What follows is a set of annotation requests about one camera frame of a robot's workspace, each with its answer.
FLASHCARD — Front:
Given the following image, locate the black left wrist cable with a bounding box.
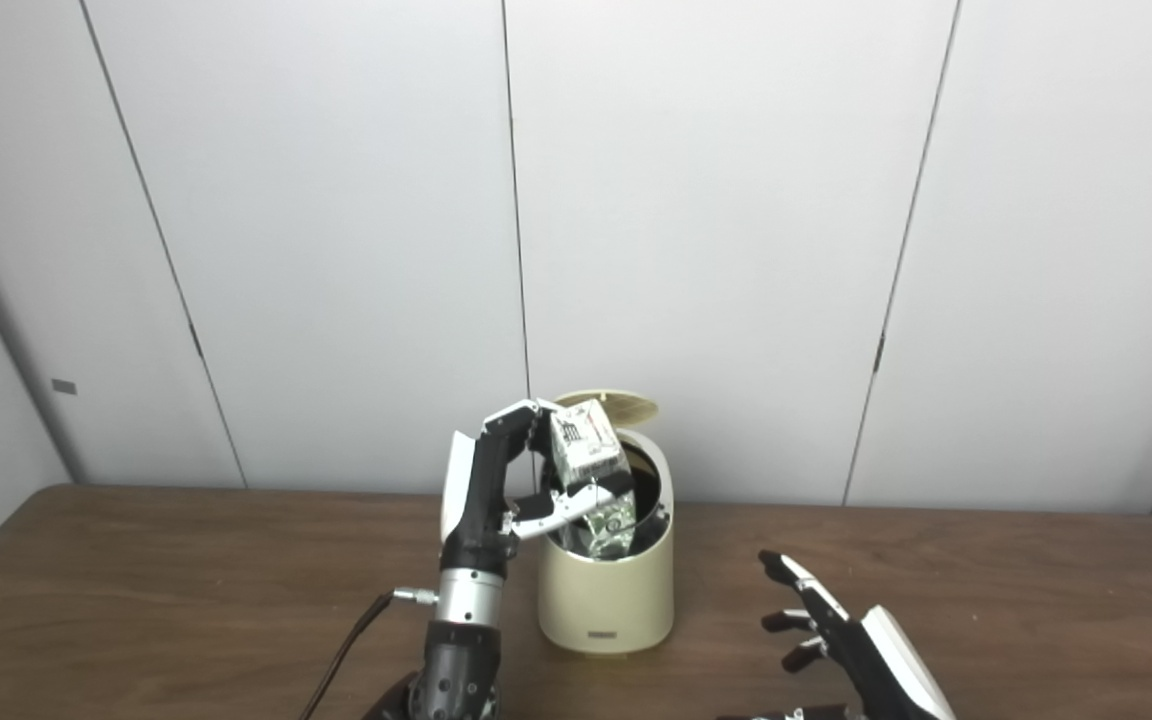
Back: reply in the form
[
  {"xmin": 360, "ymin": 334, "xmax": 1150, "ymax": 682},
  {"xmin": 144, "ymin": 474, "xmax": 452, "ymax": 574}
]
[{"xmin": 298, "ymin": 587, "xmax": 439, "ymax": 720}]

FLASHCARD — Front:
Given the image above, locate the cream-colored lidded bin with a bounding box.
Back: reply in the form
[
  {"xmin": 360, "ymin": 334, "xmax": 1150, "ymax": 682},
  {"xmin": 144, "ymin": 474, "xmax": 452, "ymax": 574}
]
[{"xmin": 536, "ymin": 390, "xmax": 677, "ymax": 656}]

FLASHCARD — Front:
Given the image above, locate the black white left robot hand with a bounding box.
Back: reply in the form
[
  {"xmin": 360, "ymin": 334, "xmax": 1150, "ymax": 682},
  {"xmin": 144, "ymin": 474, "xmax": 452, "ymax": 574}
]
[{"xmin": 439, "ymin": 398, "xmax": 637, "ymax": 576}]

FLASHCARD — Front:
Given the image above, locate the white green milk carton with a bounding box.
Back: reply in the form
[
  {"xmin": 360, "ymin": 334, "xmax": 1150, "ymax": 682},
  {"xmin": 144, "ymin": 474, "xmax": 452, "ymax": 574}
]
[{"xmin": 548, "ymin": 399, "xmax": 637, "ymax": 559}]

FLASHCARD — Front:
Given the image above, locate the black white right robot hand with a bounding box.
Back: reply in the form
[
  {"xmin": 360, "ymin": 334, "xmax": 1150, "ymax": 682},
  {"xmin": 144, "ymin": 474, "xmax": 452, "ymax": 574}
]
[{"xmin": 716, "ymin": 550, "xmax": 957, "ymax": 720}]

